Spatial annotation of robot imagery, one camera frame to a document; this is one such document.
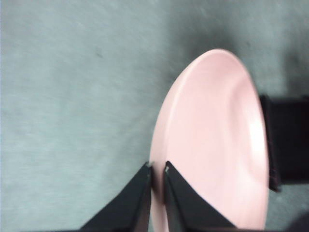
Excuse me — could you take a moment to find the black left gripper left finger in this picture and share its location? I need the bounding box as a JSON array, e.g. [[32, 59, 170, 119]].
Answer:
[[79, 161, 154, 231]]

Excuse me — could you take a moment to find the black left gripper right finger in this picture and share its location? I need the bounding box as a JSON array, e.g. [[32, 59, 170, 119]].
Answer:
[[164, 160, 242, 231]]

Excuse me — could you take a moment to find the pink round plate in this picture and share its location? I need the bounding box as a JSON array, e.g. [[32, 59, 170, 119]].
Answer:
[[149, 48, 270, 231]]

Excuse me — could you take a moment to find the black plate rack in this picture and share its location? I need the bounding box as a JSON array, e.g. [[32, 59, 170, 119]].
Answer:
[[259, 94, 309, 193]]

